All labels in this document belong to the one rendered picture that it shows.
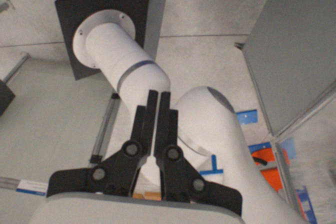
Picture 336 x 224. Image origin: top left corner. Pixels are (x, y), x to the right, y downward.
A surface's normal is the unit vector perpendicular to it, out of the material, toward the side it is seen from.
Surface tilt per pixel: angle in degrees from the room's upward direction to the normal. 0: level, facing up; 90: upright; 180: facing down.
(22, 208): 89
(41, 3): 0
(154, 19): 0
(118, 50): 75
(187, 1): 0
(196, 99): 85
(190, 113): 65
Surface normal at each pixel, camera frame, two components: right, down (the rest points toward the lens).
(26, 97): 0.13, -0.63
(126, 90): -0.60, 0.04
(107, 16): 0.60, 0.68
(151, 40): -0.07, 0.77
